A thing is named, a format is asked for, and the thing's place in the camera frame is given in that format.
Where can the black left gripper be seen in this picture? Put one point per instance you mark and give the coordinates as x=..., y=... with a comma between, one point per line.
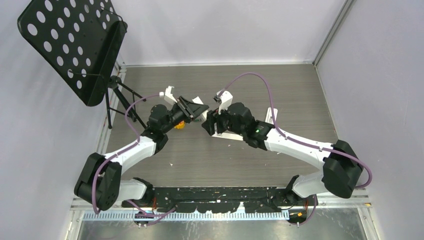
x=193, y=110

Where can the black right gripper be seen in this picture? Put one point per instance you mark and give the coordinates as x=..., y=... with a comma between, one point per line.
x=209, y=124

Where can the long white remote cover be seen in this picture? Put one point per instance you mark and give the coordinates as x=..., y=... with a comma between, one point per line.
x=228, y=136

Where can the white remote control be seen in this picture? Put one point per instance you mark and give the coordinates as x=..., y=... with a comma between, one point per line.
x=200, y=109
x=271, y=116

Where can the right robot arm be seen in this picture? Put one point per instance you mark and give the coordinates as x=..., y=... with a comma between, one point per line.
x=338, y=168

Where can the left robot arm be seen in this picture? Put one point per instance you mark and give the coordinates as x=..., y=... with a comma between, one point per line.
x=100, y=182

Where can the yellow orange toy block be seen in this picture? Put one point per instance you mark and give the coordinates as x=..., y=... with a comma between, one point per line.
x=180, y=125

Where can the black music stand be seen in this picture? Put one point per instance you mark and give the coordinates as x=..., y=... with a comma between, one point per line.
x=81, y=40

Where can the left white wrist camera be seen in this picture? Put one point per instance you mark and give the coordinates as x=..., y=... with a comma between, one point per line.
x=168, y=96

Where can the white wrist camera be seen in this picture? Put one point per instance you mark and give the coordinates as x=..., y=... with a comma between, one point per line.
x=224, y=98
x=168, y=96

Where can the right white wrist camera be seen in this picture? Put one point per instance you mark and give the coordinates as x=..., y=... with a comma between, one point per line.
x=224, y=98

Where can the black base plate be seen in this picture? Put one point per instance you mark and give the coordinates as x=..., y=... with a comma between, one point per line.
x=219, y=200

